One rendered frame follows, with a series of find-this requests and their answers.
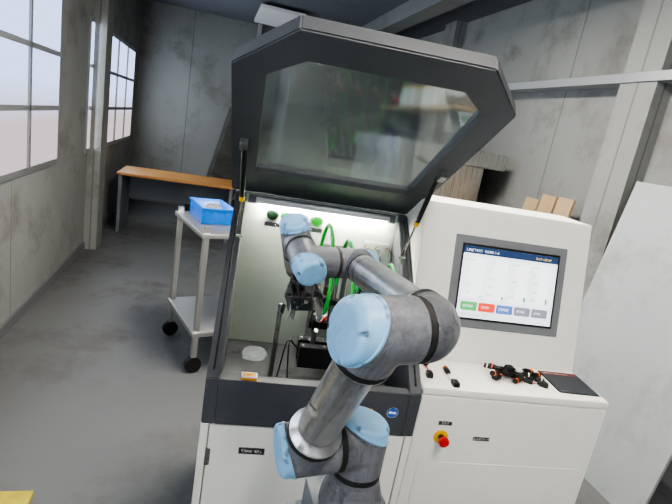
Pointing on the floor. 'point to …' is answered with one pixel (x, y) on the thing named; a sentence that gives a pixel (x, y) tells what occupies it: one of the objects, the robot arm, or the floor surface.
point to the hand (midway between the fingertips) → (306, 314)
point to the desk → (166, 188)
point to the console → (502, 420)
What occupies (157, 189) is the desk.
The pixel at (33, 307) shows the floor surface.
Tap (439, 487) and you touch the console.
